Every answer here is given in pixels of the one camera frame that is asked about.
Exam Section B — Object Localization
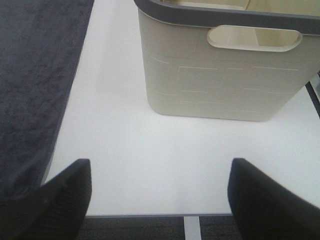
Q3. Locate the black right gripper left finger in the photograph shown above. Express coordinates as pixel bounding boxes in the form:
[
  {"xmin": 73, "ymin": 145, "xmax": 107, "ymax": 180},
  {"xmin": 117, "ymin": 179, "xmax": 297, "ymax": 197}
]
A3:
[{"xmin": 0, "ymin": 159, "xmax": 92, "ymax": 240}]

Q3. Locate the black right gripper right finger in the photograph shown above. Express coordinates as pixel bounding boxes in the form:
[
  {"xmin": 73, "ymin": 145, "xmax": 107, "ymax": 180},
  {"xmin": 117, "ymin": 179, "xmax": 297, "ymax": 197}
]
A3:
[{"xmin": 227, "ymin": 158, "xmax": 320, "ymax": 240}]

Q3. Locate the dark grey towel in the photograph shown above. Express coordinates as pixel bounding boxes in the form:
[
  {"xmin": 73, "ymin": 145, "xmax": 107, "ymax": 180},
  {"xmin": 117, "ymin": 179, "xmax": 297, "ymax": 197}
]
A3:
[{"xmin": 0, "ymin": 0, "xmax": 94, "ymax": 202}]

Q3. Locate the beige basket with grey rim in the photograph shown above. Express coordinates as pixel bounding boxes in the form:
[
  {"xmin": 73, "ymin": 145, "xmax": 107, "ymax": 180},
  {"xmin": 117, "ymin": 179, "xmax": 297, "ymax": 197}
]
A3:
[{"xmin": 135, "ymin": 0, "xmax": 320, "ymax": 122}]

